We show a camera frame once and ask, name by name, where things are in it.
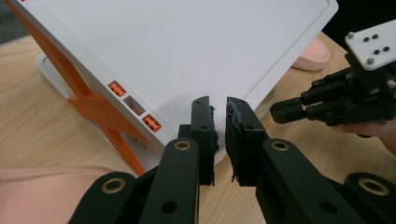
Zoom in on white two-tier shoe rack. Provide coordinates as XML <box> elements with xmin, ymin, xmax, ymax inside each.
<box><xmin>6</xmin><ymin>0</ymin><xmax>340</xmax><ymax>176</ymax></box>

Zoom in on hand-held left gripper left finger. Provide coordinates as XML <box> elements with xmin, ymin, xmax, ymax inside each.
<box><xmin>177</xmin><ymin>95</ymin><xmax>219</xmax><ymax>188</ymax></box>

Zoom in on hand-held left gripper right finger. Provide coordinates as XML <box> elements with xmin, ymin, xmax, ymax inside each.
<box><xmin>225</xmin><ymin>96</ymin><xmax>271</xmax><ymax>189</ymax></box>

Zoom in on pink slide slipper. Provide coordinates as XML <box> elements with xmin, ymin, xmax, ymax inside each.
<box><xmin>291</xmin><ymin>37</ymin><xmax>331</xmax><ymax>72</ymax></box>
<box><xmin>0</xmin><ymin>165</ymin><xmax>115</xmax><ymax>224</ymax></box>

